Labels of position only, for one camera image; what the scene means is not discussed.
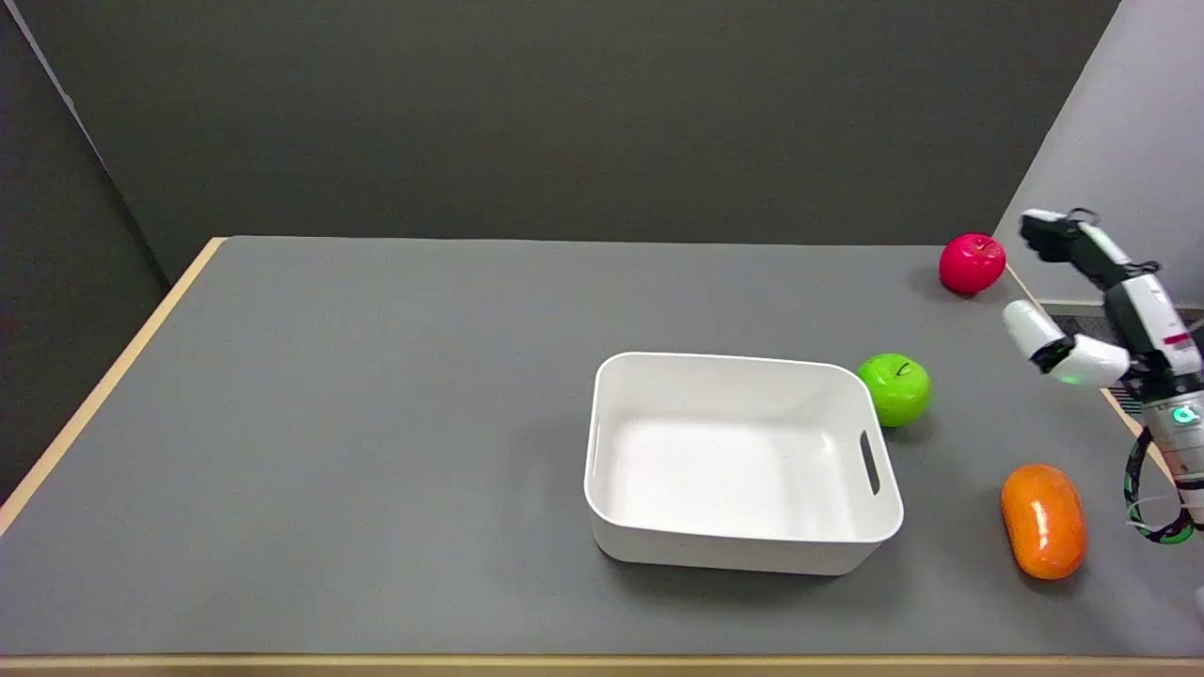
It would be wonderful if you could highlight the orange oval fruit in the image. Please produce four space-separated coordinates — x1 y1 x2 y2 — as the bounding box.
1000 463 1088 581

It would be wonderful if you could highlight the green apple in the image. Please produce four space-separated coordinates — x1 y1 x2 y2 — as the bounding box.
857 353 932 429

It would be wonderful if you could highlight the white plastic storage bin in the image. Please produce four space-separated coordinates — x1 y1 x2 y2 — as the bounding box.
583 351 906 576

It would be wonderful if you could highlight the red apple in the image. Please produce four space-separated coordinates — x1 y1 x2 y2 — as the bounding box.
939 232 1007 297

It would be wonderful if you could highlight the black green robot cable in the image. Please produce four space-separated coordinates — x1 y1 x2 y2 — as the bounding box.
1122 425 1197 545

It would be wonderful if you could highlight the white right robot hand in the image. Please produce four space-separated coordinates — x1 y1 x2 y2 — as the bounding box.
1003 209 1204 397

